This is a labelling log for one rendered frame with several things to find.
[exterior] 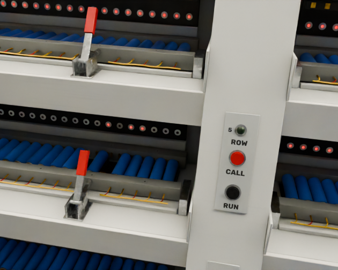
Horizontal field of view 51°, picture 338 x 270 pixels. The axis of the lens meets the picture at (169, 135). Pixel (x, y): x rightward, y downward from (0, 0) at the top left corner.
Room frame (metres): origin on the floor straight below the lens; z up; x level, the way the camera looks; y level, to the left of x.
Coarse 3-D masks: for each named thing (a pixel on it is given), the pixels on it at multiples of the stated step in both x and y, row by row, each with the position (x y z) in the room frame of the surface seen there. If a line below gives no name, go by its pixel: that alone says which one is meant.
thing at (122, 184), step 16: (0, 160) 0.54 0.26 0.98; (0, 176) 0.53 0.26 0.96; (16, 176) 0.53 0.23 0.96; (32, 176) 0.52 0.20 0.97; (48, 176) 0.52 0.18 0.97; (64, 176) 0.51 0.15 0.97; (96, 176) 0.51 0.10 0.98; (112, 176) 0.52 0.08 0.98; (128, 176) 0.52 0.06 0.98; (128, 192) 0.51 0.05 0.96; (144, 192) 0.50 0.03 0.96; (160, 192) 0.50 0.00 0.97; (176, 192) 0.50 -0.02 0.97
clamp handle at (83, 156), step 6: (84, 150) 0.48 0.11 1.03; (84, 156) 0.48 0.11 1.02; (78, 162) 0.47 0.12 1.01; (84, 162) 0.47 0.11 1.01; (78, 168) 0.47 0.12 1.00; (84, 168) 0.47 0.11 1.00; (78, 174) 0.47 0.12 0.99; (84, 174) 0.47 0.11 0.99; (78, 180) 0.47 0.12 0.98; (78, 186) 0.47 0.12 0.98; (78, 192) 0.46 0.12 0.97; (78, 198) 0.46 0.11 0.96
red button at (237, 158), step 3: (234, 153) 0.41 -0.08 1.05; (237, 153) 0.41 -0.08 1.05; (240, 153) 0.41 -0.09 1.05; (231, 156) 0.41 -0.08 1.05; (234, 156) 0.41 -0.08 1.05; (237, 156) 0.41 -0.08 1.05; (240, 156) 0.41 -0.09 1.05; (243, 156) 0.41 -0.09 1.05; (231, 159) 0.41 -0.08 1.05; (234, 159) 0.41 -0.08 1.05; (237, 159) 0.41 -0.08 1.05; (240, 159) 0.41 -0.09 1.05; (243, 159) 0.41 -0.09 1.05; (234, 162) 0.41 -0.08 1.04; (237, 162) 0.41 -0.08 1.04; (240, 162) 0.41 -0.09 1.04
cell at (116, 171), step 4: (124, 156) 0.58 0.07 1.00; (128, 156) 0.58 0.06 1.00; (120, 160) 0.57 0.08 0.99; (124, 160) 0.57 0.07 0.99; (128, 160) 0.58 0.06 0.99; (116, 164) 0.56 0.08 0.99; (120, 164) 0.55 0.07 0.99; (124, 164) 0.56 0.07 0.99; (128, 164) 0.58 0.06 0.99; (116, 168) 0.54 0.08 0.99; (120, 168) 0.55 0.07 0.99; (124, 168) 0.55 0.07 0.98; (112, 172) 0.53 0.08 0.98; (116, 172) 0.53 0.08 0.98; (120, 172) 0.54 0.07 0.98
